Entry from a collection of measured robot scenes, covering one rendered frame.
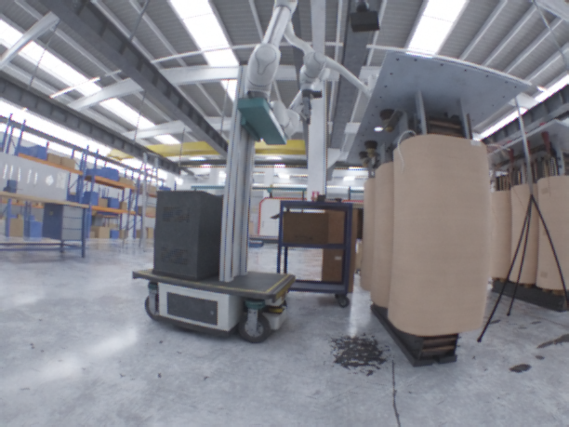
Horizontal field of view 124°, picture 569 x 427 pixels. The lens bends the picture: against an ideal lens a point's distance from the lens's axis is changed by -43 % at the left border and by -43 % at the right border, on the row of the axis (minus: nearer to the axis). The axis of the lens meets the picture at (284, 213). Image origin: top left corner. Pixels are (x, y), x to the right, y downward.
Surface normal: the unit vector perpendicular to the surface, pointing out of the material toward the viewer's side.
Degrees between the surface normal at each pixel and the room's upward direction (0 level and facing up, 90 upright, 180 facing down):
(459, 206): 90
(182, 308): 90
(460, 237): 90
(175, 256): 90
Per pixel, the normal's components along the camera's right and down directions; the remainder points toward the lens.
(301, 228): -0.13, -0.08
